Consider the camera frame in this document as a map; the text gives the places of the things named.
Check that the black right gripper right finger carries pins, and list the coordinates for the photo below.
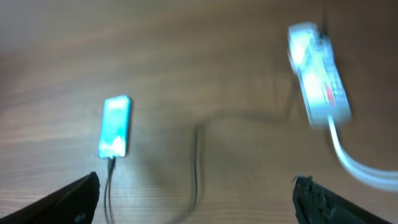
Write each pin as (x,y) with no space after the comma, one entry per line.
(315,204)

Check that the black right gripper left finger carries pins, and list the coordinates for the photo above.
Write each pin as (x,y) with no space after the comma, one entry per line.
(75,203)

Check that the white power strip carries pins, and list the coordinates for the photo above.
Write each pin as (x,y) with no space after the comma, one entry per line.
(322,88)

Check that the smartphone with cyan screen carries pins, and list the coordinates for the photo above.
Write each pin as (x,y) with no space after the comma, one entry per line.
(114,127)

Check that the white charger adapter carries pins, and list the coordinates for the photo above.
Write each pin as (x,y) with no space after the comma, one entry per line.
(301,39)

